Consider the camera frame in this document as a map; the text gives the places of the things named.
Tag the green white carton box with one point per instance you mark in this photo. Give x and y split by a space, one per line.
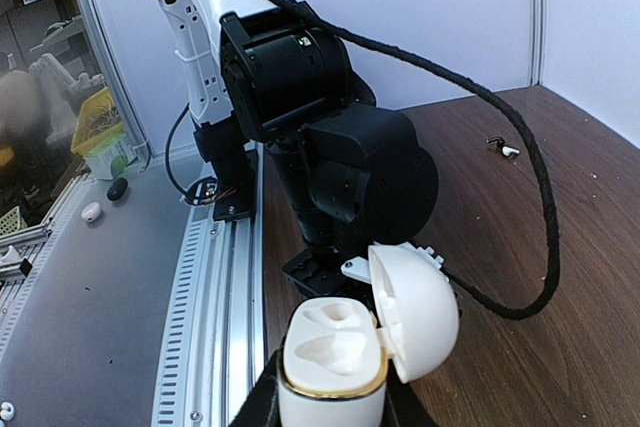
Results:
111 157

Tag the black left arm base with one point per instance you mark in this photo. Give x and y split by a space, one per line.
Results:
228 203

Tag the right aluminium corner post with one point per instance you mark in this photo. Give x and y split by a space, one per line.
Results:
537 41

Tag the black round cap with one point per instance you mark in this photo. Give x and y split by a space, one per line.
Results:
117 189

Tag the white earbud charging case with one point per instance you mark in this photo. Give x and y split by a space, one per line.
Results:
337 352

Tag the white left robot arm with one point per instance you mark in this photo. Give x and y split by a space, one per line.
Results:
355 174

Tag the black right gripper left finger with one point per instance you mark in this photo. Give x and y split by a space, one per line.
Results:
261 407

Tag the left aluminium corner post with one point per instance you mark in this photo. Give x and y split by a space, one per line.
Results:
106 58

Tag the aluminium corner post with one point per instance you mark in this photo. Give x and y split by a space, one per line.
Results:
106 58
537 41

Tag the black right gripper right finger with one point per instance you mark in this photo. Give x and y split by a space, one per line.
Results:
402 407

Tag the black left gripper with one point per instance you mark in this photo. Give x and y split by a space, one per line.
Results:
321 276

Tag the aluminium front table rail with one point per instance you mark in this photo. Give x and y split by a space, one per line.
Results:
143 312

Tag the yellow plastic basket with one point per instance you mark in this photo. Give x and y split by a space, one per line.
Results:
98 121

